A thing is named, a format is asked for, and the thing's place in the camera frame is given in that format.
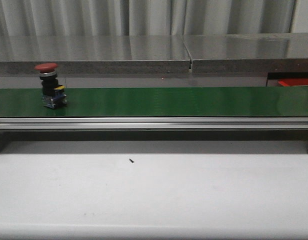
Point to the grey pleated curtain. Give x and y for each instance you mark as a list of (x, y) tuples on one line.
[(144, 17)]

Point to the grey right back bench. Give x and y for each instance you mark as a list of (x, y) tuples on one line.
[(248, 53)]

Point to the green conveyor belt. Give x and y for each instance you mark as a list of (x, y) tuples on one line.
[(161, 102)]

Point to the grey bench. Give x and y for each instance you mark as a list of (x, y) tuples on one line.
[(94, 55), (248, 53)]

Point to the grey left back bench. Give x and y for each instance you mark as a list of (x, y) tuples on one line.
[(94, 55)]

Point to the aluminium conveyor frame rail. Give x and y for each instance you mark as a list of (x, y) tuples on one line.
[(151, 123)]

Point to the red plastic bin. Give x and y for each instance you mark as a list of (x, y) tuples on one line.
[(293, 82)]

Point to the red mushroom push button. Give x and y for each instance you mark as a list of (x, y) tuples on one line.
[(53, 93)]

